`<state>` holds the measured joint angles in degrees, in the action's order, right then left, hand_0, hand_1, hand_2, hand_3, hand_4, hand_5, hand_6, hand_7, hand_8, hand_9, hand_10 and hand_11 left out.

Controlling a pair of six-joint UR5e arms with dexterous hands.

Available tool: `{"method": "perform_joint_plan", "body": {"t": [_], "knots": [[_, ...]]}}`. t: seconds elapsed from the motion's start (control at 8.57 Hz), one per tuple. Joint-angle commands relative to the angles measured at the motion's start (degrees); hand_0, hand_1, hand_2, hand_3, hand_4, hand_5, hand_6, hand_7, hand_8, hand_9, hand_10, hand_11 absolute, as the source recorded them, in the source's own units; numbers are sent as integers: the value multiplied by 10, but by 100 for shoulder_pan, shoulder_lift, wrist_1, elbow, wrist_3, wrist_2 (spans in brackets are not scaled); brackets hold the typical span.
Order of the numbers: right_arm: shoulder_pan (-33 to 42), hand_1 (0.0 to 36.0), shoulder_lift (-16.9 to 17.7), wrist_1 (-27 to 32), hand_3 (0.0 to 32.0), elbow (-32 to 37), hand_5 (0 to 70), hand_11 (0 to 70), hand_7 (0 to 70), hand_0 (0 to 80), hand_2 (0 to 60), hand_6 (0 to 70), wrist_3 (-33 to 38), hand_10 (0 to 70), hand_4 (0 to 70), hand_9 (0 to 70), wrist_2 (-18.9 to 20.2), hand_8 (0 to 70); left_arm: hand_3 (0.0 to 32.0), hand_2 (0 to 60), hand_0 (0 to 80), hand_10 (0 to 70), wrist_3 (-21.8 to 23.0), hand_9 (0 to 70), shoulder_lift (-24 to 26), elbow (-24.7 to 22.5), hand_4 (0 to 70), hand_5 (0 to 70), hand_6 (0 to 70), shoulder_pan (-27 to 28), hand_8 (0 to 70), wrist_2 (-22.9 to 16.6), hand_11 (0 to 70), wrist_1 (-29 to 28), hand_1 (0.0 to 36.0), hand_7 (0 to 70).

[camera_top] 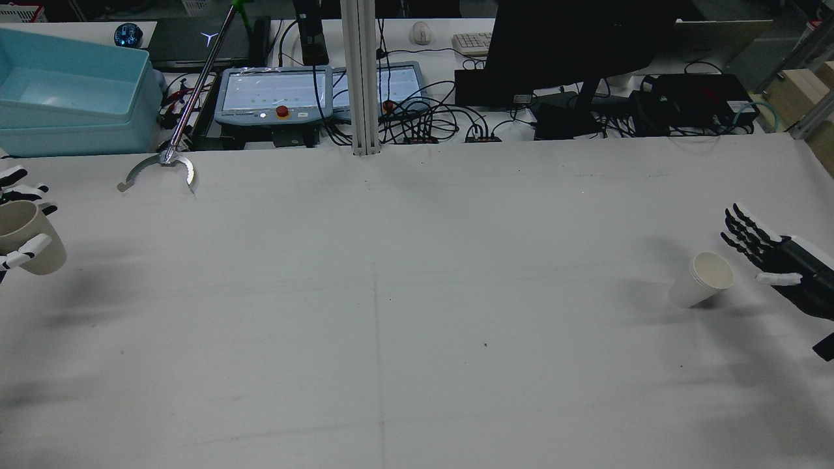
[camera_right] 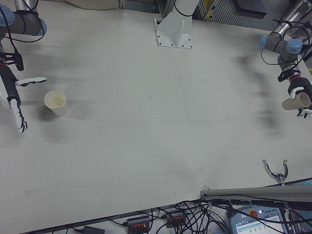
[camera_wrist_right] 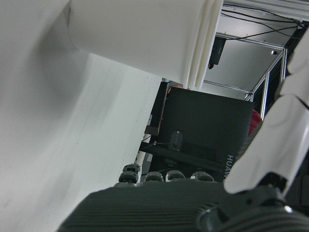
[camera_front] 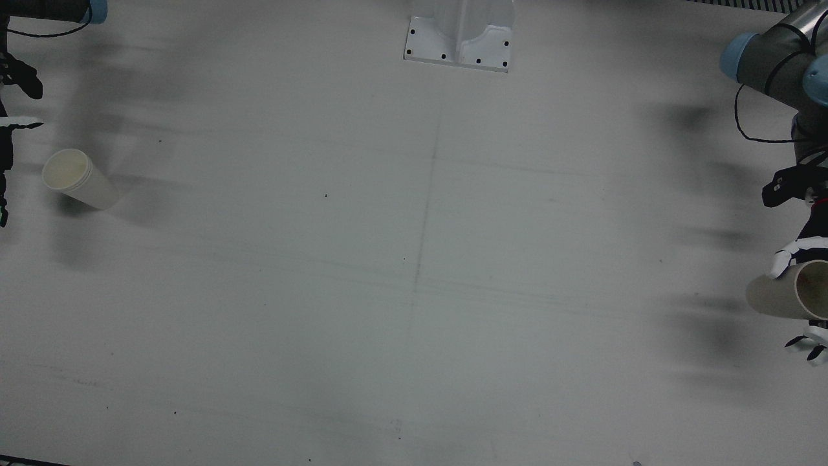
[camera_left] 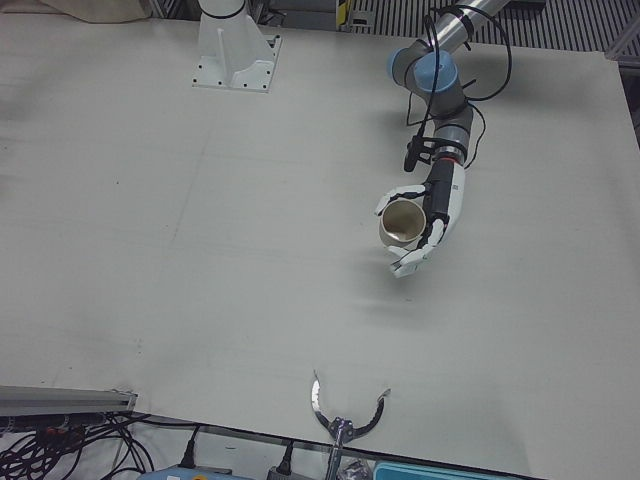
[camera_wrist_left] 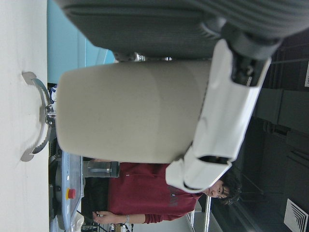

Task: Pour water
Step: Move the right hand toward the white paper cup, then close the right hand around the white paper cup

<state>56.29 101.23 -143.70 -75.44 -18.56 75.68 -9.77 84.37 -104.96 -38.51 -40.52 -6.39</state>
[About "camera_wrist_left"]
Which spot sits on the person in red hoodie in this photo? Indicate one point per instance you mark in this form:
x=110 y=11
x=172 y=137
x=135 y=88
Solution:
x=144 y=191

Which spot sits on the square ceiling vent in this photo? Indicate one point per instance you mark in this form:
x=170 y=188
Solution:
x=297 y=213

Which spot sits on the robot teach pendant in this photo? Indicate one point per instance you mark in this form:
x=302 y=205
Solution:
x=70 y=178

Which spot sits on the beige paper cup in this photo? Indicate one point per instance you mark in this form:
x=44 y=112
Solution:
x=120 y=108

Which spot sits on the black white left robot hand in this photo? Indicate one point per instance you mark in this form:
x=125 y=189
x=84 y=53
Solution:
x=144 y=29

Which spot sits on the teal plastic cover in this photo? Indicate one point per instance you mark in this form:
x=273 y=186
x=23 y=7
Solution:
x=65 y=48

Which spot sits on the metal spring clamp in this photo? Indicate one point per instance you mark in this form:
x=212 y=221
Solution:
x=42 y=101

